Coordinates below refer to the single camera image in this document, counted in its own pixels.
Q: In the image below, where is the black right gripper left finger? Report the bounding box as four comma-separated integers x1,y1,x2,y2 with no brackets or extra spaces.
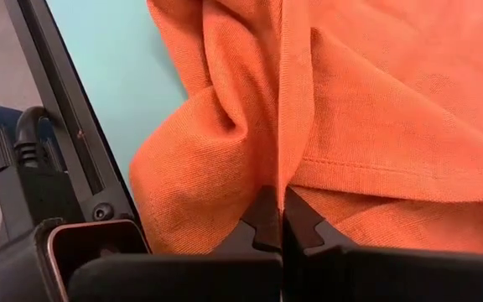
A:
67,185,283,302

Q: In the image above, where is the black table-level camera housing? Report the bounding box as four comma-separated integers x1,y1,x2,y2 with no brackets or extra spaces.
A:
0,216,151,302

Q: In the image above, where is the black angled cable plug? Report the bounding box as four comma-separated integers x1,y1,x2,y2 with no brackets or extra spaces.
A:
13,105,52,169

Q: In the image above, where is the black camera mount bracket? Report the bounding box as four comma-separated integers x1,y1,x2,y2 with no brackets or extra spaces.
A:
0,122,86,238

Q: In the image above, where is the orange towel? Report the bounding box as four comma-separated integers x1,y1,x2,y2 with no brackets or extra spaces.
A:
128,0,483,258

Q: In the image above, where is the black aluminium table frame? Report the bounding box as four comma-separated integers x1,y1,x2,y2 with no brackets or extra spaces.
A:
4,0,141,224

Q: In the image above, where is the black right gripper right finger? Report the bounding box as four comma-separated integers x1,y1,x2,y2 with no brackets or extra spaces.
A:
283,186,483,302

